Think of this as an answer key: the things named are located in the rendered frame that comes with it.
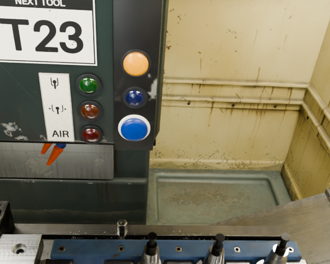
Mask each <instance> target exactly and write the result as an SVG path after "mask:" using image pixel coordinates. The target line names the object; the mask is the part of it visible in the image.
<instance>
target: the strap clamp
mask: <svg viewBox="0 0 330 264"><path fill-rule="evenodd" d="M1 216H2V217H1ZM14 228H15V224H14V220H13V216H12V211H11V208H10V204H9V201H0V234H13V231H14Z"/></svg>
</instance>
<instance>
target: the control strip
mask: <svg viewBox="0 0 330 264"><path fill-rule="evenodd" d="M161 11H162V0H113V54H114V149H115V150H153V137H154V128H155V111H156V95H157V78H158V61H159V45H160V27H161ZM133 52H138V53H141V54H143V55H144V56H145V57H146V58H147V60H148V69H147V71H146V72H145V73H144V74H142V75H140V76H133V75H130V74H128V73H127V72H126V71H125V69H124V65H123V64H124V59H125V58H126V56H127V55H129V54H130V53H133ZM83 78H93V79H94V80H95V81H96V82H97V83H98V90H97V91H96V92H95V93H93V94H86V93H84V92H82V91H81V89H80V87H79V83H80V81H81V80H82V79H83ZM75 85H76V89H77V90H78V91H79V92H80V93H81V94H82V95H84V96H89V97H91V96H96V95H97V94H98V93H99V92H100V91H101V89H102V81H101V79H100V78H99V77H98V76H97V75H95V74H93V73H83V74H81V75H80V76H79V77H78V78H77V80H76V83H75ZM133 90H136V91H140V92H141V93H142V94H143V95H144V102H143V103H142V104H141V105H139V106H131V105H129V104H128V103H127V101H126V95H127V93H128V92H130V91H133ZM87 104H92V105H95V106H96V107H97V108H98V110H99V115H98V117H97V118H95V119H86V118H85V117H83V116H82V114H81V109H82V107H83V106H84V105H87ZM78 114H79V116H80V117H81V118H82V119H83V120H85V121H88V122H94V121H97V120H99V119H100V118H101V117H102V115H103V108H102V106H101V105H100V104H99V103H98V102H96V101H94V100H85V101H83V102H81V103H80V104H79V106H78ZM130 118H139V119H141V120H143V121H144V122H145V123H146V124H147V127H148V132H147V135H146V137H145V138H144V139H142V140H139V141H130V140H127V139H125V138H124V137H123V136H122V134H121V126H122V123H123V122H124V121H125V120H127V119H130ZM87 129H95V130H97V131H98V132H99V134H100V139H99V140H98V141H97V142H93V143H91V142H87V141H85V140H84V138H83V132H84V131H85V130H87ZM103 137H104V133H103V131H102V129H101V128H100V127H98V126H96V125H85V126H83V127H82V128H81V130H80V138H81V140H82V141H83V142H85V143H86V144H89V145H95V144H98V143H100V142H101V141H102V140H103Z"/></svg>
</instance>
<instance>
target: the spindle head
mask: <svg viewBox="0 0 330 264"><path fill-rule="evenodd" d="M168 8H169V0H162V11H161V27H160V45H159V61H158V78H157V95H156V111H155V128H154V137H153V146H155V145H156V136H157V134H158V133H159V131H160V117H161V103H162V88H163V74H164V60H165V51H166V37H167V22H168ZM95 23H96V51H97V66H96V65H70V64H44V63H18V62H0V142H21V143H43V144H84V145H89V144H86V143H85V142H83V141H82V140H81V138H80V130H81V128H82V127H83V126H85V125H96V126H98V127H100V128H101V129H102V131H103V133H104V137H103V140H102V141H101V142H100V143H98V144H96V145H114V54H113V0H95ZM39 73H61V74H69V81H70V93H71V105H72V117H73V130H74V141H48V138H47V131H46V123H45V116H44V111H43V103H42V96H41V88H40V81H39ZM83 73H93V74H95V75H97V76H98V77H99V78H100V79H101V81H102V89H101V91H100V92H99V93H98V94H97V95H96V96H91V97H89V96H84V95H82V94H81V93H80V92H79V91H78V90H77V89H76V85H75V83H76V80H77V78H78V77H79V76H80V75H81V74H83ZM85 100H94V101H96V102H98V103H99V104H100V105H101V106H102V108H103V115H102V117H101V118H100V119H99V120H97V121H94V122H88V121H85V120H83V119H82V118H81V117H80V116H79V114H78V106H79V104H80V103H81V102H83V101H85Z"/></svg>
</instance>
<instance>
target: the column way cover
mask: <svg viewBox="0 0 330 264"><path fill-rule="evenodd" d="M43 145H44V144H43V143H21V142H0V178H57V179H112V180H113V179H114V145H84V144H67V145H66V147H65V148H64V149H63V152H61V154H60V155H59V156H58V157H57V158H56V160H55V161H54V162H53V163H52V164H51V165H50V166H48V165H47V162H48V159H49V157H50V155H51V153H52V150H53V148H54V146H55V145H56V144H52V145H51V146H50V148H49V149H48V150H47V151H46V153H45V154H44V155H43V154H41V150H42V148H43Z"/></svg>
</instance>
